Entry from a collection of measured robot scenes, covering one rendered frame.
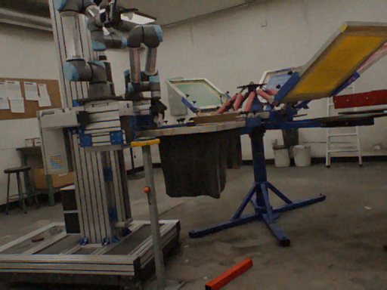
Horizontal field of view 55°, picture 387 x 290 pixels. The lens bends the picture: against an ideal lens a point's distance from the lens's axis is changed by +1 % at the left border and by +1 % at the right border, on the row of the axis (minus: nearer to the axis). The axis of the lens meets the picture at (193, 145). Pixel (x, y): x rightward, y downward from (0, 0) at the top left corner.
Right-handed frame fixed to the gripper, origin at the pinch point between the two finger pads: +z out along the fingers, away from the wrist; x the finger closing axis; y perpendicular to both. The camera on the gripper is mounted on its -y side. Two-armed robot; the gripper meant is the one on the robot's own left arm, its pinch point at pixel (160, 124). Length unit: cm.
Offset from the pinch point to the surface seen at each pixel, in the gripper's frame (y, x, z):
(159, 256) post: 39, 17, 83
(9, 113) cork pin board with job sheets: -118, -352, -41
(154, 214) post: 39, 17, 56
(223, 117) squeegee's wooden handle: -35.8, 34.3, -1.8
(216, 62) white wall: -445, -166, -123
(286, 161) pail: -421, -33, 77
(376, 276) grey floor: -19, 134, 103
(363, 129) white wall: -452, 89, 31
